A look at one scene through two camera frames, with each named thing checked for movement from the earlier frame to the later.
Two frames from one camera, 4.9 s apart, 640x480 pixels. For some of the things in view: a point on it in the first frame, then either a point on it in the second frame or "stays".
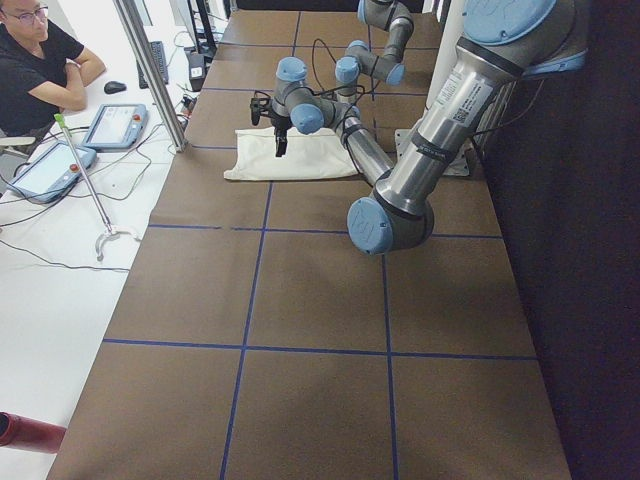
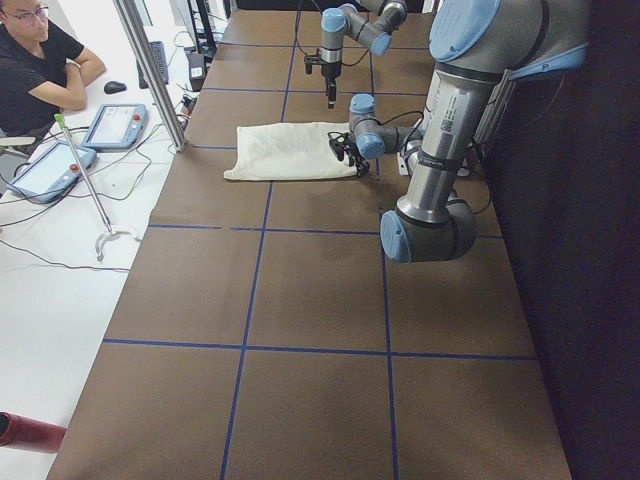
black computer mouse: (114, 87) stays
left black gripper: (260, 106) → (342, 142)
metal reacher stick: (61, 121) stays
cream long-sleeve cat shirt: (307, 156) stays
